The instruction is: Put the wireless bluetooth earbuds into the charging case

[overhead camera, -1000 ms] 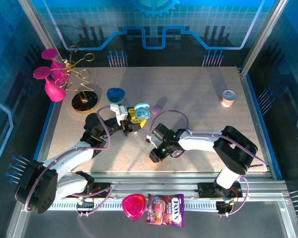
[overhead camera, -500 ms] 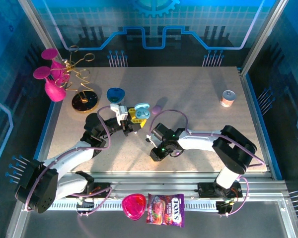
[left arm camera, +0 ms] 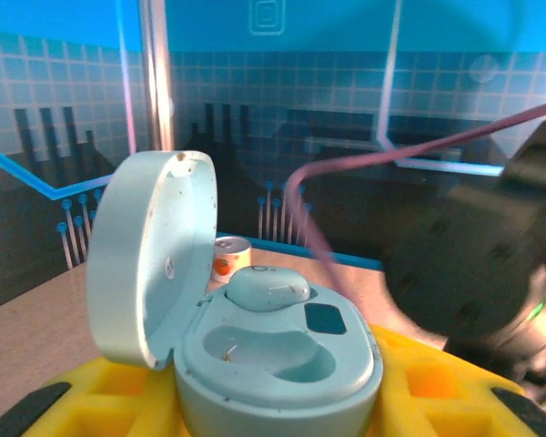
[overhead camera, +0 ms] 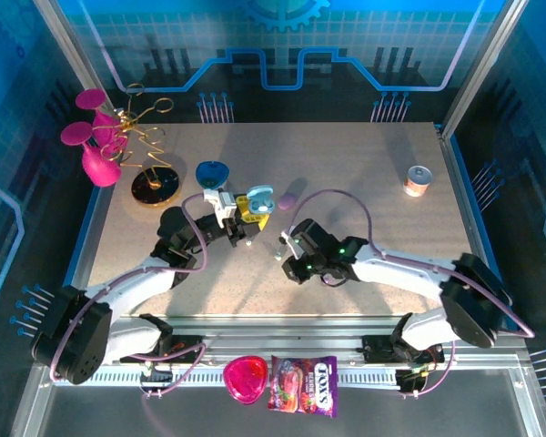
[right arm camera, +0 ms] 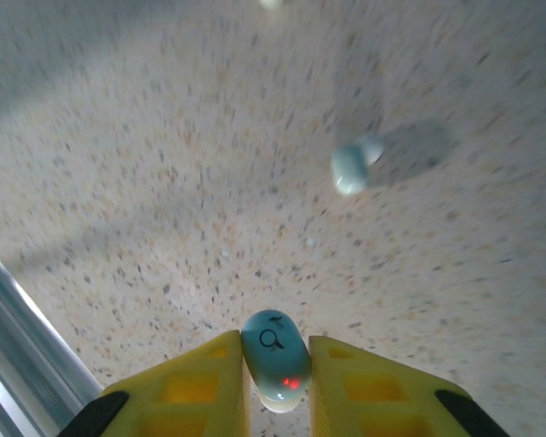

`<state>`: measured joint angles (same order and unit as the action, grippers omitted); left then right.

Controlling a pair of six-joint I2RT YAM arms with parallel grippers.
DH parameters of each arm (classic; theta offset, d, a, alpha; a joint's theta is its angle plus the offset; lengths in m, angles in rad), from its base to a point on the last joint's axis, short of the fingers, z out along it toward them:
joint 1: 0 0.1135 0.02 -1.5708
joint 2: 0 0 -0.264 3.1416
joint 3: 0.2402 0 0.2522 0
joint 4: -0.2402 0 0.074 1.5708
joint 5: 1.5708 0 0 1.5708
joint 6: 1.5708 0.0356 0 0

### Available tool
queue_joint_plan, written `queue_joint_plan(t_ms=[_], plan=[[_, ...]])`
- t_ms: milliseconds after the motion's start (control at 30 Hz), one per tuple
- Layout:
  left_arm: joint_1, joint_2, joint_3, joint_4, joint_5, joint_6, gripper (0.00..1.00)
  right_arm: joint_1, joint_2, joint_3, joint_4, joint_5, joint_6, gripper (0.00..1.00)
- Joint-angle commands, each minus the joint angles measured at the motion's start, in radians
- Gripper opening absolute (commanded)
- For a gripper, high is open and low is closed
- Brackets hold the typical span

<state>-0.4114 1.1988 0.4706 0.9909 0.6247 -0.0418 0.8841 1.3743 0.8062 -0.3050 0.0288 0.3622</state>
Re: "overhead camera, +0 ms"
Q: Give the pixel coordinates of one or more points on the light blue earbud charging case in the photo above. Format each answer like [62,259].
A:
[260,193]

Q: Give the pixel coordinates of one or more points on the purple earbud charging case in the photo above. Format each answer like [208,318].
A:
[286,201]

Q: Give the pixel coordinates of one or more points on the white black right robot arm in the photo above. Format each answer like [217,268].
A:
[473,300]

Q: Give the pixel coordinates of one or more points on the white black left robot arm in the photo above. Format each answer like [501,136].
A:
[73,337]

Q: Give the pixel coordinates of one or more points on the blue heart-shaped container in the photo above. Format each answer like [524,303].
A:
[211,172]

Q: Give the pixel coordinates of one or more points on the magenta wine glass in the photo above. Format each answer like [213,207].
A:
[101,170]
[90,98]

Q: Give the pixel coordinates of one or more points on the small tin can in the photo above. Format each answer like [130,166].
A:
[417,182]

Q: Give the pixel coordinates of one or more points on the purple candy bag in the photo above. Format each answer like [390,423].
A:
[302,387]

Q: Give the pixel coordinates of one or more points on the small black controller board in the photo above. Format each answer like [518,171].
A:
[157,377]
[409,380]

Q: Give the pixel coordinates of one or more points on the pink translucent plastic bowl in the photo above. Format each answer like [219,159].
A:
[245,378]

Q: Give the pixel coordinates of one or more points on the long aluminium mounting rail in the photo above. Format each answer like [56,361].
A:
[277,332]

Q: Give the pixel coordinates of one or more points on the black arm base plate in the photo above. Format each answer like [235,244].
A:
[191,341]
[375,348]

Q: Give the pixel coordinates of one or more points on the aluminium table edge rail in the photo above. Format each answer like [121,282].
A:
[463,205]

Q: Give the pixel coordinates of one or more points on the aluminium frame post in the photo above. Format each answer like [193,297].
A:
[489,45]
[68,45]

